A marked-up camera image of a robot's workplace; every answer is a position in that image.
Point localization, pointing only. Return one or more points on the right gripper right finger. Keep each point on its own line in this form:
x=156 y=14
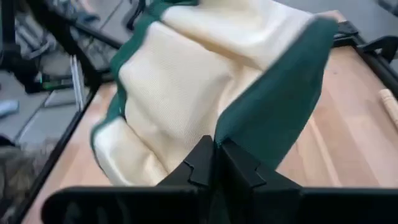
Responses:
x=280 y=205

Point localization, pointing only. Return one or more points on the cream green-trimmed gardening bag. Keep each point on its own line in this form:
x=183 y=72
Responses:
x=186 y=93

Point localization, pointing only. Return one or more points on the black table corner clamp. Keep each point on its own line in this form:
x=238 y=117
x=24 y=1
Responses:
x=384 y=45

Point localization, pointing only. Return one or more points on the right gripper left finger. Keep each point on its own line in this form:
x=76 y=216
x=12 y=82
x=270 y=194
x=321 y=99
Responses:
x=140 y=205

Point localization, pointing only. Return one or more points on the black table frame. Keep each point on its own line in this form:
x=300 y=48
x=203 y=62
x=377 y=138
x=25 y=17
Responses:
x=346 y=35

